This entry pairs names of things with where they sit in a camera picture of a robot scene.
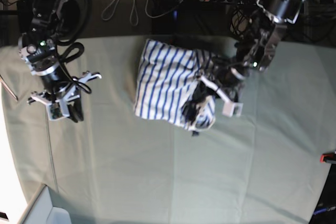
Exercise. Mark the green table cloth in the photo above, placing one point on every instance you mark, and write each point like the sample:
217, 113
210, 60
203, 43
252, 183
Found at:
262, 167

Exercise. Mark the blue white striped t-shirt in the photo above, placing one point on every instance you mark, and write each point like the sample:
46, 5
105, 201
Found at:
166, 81

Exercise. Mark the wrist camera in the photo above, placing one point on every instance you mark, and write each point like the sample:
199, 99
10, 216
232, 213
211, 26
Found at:
54, 112
231, 109

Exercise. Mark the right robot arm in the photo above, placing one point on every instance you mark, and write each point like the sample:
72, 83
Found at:
48, 46

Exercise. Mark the white bin bottom left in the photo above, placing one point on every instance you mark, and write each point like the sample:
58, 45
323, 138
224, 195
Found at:
40, 209

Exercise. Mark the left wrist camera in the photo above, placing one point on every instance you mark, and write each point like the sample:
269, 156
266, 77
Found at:
231, 109

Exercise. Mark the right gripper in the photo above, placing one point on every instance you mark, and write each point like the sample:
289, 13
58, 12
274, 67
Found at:
66, 91

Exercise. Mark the red clamp right edge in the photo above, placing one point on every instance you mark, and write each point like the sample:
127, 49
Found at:
328, 158

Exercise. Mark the grey metal rod left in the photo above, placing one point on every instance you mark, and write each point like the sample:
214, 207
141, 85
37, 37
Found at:
7, 88

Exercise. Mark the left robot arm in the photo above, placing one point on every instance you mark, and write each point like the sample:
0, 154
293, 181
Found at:
255, 51

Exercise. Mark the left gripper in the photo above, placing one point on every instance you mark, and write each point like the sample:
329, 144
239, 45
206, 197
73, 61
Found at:
197, 110

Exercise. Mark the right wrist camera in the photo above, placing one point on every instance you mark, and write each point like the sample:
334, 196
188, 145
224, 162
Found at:
54, 112

